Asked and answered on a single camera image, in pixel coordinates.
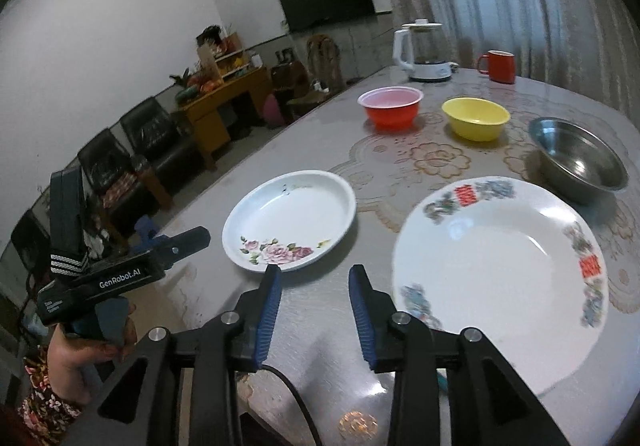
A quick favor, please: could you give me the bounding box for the black armchair far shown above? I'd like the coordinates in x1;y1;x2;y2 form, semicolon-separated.
119;96;205;196

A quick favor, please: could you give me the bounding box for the stainless steel bowl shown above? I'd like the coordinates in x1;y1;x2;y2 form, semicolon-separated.
528;117;628;205

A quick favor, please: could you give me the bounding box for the grey curtain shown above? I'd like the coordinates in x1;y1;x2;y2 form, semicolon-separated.
390;0;639;123

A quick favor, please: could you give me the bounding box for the person's left hand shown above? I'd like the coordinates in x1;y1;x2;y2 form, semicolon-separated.
47;317;138;406

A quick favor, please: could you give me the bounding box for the black armchair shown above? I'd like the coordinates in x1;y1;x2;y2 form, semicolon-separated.
119;96;205;196
77;129;172;240

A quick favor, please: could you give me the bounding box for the wooden cabinet with clutter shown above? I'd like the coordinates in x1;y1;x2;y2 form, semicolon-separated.
176;25;272;169

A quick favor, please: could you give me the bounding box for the red plastic bowl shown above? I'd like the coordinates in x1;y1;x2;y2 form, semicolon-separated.
357;86;423;131

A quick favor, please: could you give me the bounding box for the floral sleeve forearm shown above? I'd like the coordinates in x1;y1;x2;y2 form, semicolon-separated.
18;346;84;445

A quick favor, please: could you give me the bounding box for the lace table cloth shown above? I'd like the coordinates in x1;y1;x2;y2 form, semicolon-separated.
330;75;639;314

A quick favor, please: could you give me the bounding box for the white plate with pink roses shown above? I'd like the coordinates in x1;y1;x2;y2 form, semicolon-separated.
221;170;356;273

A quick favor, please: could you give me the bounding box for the yellow plastic bowl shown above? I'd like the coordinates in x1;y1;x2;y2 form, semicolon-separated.
442;98;511;143

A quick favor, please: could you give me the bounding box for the black cable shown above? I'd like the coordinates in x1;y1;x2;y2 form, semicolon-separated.
260;364;324;446

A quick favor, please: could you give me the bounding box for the large white plate red pattern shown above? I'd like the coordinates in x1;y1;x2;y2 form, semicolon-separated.
392;177;608;394

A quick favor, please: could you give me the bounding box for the black armchair near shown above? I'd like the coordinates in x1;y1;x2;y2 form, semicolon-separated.
77;129;172;240

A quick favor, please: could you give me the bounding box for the wooden carved chair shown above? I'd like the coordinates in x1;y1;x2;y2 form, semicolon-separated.
288;35;345;119

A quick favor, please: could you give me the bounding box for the white electric kettle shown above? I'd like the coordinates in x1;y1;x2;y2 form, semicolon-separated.
393;18;452;82

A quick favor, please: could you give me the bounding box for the red mug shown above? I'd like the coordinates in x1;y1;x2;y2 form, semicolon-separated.
476;50;515;84

